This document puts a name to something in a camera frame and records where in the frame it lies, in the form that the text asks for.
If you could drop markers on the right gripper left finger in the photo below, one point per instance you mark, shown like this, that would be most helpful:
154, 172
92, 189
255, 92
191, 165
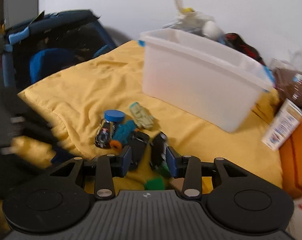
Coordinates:
107, 167

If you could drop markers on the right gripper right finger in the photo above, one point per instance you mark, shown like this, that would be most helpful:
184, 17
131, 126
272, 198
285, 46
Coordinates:
187, 167

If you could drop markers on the white green toy car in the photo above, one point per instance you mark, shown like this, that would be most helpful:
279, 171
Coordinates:
157, 160

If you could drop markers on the dark racing toy car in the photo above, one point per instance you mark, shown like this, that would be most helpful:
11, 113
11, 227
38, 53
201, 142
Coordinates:
105, 133

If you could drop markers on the green square brick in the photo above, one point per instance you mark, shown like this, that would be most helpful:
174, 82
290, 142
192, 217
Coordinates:
154, 184

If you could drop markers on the black toy car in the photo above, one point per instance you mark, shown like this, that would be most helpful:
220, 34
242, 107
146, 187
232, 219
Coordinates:
138, 142

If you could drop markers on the blue round disc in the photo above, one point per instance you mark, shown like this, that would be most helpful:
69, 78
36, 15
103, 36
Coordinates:
113, 115

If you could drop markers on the brown wooden cube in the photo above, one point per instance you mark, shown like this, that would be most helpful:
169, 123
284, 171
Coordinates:
176, 183

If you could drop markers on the teal orange toy cylinder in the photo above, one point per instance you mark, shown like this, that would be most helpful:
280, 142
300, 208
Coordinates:
122, 134

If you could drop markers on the pale green toy vehicle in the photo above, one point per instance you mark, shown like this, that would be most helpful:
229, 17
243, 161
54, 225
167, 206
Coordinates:
141, 117

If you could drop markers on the white plastic bin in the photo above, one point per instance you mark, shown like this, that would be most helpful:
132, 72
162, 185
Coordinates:
201, 76

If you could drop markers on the orange box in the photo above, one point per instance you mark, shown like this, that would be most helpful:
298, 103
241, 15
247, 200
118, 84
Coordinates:
291, 160

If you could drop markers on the dark blue bag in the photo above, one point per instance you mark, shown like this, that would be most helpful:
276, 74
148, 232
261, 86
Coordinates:
40, 47

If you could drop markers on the milk carton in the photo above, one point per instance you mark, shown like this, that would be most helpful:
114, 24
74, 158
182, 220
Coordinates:
283, 125

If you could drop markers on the diaper pack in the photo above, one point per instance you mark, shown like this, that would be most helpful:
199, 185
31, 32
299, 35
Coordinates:
295, 225

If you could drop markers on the red black helmet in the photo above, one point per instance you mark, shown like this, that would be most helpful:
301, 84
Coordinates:
235, 41

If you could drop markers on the white round ball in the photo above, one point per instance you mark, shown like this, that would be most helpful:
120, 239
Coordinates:
212, 31

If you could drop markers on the white plastic bag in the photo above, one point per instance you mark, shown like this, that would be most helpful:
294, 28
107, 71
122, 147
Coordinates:
188, 19

